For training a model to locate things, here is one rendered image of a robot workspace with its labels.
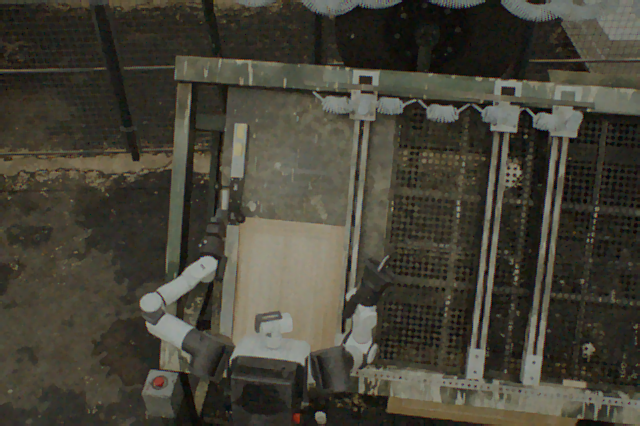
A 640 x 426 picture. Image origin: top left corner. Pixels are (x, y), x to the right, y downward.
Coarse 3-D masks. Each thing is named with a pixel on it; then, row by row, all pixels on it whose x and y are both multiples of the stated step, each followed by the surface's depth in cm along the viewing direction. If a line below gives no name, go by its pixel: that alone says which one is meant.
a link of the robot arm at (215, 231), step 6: (210, 222) 259; (216, 222) 258; (222, 222) 263; (210, 228) 259; (216, 228) 259; (222, 228) 263; (210, 234) 259; (216, 234) 259; (222, 234) 265; (204, 240) 257; (210, 240) 256; (216, 240) 257; (216, 246) 256; (222, 246) 259
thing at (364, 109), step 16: (352, 80) 259; (352, 96) 259; (368, 96) 247; (352, 112) 259; (368, 112) 259; (368, 128) 264; (352, 144) 265; (352, 160) 265; (352, 176) 266; (352, 192) 266; (352, 208) 269; (352, 224) 268; (352, 240) 272; (352, 256) 270; (352, 272) 269; (352, 288) 270; (336, 336) 272
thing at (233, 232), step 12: (240, 156) 273; (240, 168) 273; (228, 228) 276; (228, 240) 277; (228, 252) 277; (228, 264) 277; (228, 276) 278; (228, 288) 278; (228, 300) 279; (228, 312) 279; (228, 324) 280; (228, 336) 280
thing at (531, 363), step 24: (576, 96) 251; (576, 120) 239; (552, 144) 257; (552, 168) 257; (552, 192) 259; (552, 216) 261; (552, 240) 260; (552, 264) 261; (528, 312) 269; (528, 336) 265; (528, 360) 265; (528, 384) 266
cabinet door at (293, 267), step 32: (256, 224) 277; (288, 224) 275; (320, 224) 274; (256, 256) 278; (288, 256) 277; (320, 256) 276; (256, 288) 280; (288, 288) 278; (320, 288) 277; (320, 320) 278
